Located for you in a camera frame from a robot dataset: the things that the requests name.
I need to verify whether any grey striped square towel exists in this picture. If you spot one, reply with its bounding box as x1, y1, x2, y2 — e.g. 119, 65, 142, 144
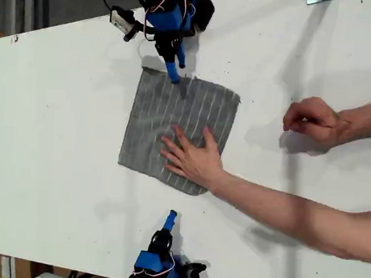
115, 65, 243, 200

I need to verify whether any person's left hand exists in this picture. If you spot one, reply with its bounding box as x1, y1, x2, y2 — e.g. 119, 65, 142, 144
156, 122, 227, 194

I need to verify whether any person's right hand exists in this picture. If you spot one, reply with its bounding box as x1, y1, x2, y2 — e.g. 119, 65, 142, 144
281, 95, 352, 149

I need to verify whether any white grey container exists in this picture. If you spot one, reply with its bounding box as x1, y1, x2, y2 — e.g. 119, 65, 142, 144
33, 271, 72, 278

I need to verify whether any brown cardboard box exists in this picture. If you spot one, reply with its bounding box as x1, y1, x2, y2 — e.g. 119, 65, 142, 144
13, 256, 34, 278

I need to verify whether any black camera stalk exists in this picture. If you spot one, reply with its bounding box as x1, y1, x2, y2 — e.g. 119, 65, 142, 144
130, 20, 156, 36

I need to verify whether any black camera box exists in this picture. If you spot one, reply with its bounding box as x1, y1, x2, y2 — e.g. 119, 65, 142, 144
108, 6, 140, 43
184, 261, 208, 278

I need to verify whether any white bracket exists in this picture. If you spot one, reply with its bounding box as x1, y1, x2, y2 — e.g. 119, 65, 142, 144
0, 255, 17, 278

